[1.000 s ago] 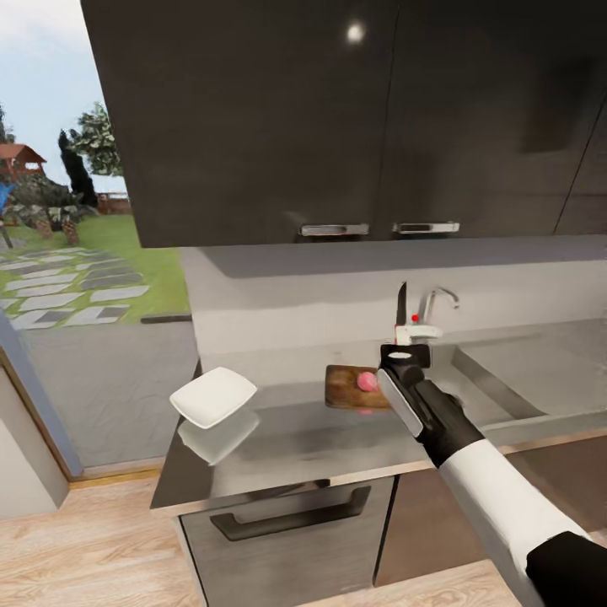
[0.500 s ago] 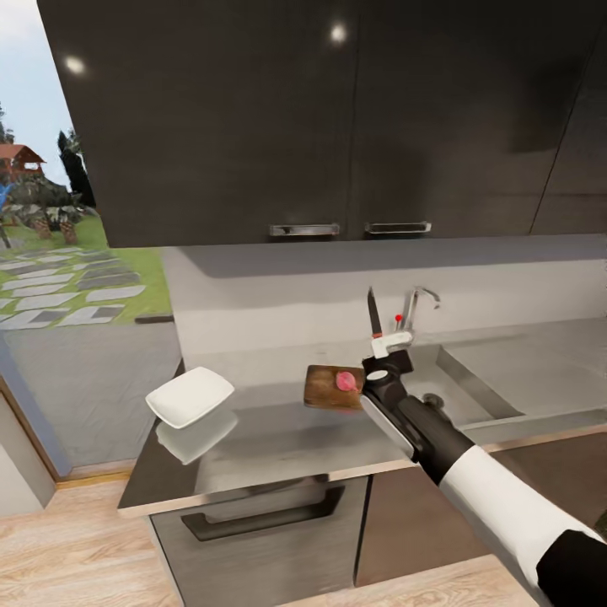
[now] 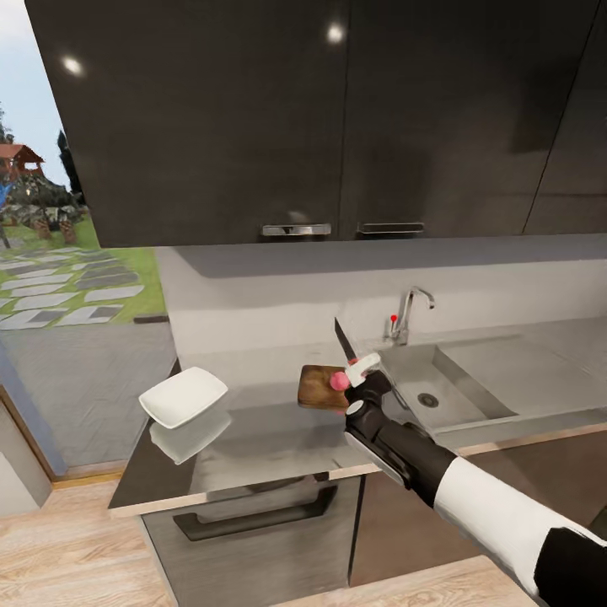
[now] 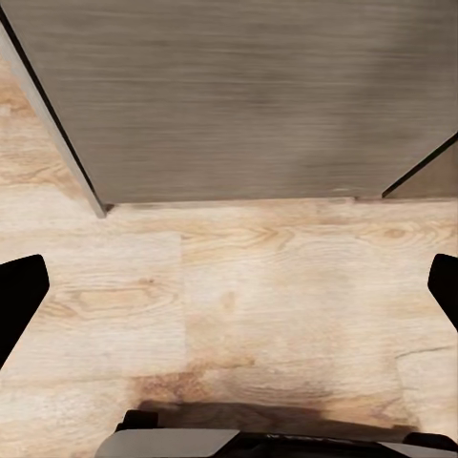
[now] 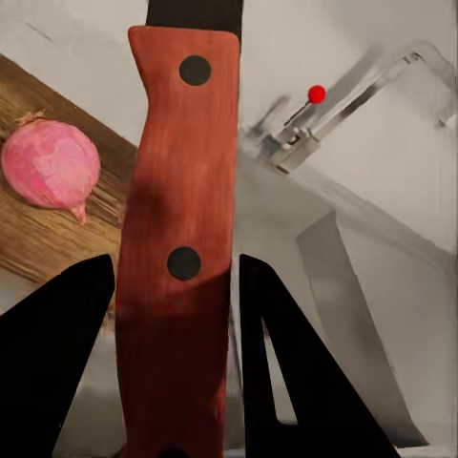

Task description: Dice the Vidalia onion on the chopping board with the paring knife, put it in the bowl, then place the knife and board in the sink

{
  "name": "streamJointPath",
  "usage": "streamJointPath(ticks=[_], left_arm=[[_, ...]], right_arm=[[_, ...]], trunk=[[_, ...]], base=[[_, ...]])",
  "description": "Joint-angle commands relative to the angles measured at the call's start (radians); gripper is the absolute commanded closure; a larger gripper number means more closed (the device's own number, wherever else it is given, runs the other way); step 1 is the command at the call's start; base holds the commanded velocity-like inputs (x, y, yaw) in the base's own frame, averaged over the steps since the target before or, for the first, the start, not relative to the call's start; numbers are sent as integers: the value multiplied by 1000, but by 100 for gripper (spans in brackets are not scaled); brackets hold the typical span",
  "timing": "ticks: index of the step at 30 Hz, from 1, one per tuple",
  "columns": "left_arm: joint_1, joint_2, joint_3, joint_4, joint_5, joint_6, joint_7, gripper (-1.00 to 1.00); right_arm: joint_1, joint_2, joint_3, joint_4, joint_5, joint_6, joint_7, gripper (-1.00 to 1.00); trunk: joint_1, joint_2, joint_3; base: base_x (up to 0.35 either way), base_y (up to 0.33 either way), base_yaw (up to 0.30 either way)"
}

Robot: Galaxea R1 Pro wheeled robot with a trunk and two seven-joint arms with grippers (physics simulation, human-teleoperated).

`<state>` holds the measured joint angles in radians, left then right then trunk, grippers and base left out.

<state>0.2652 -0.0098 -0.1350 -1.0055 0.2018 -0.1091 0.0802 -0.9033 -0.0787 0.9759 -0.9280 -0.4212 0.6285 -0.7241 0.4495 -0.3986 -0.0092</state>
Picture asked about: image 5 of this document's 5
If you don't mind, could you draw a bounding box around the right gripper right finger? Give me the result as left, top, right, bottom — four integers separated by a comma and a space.
239, 254, 397, 458

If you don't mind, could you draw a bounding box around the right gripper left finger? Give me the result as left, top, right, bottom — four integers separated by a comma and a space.
0, 254, 115, 458

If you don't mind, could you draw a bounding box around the parer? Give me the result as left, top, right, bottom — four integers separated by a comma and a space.
111, 0, 243, 458

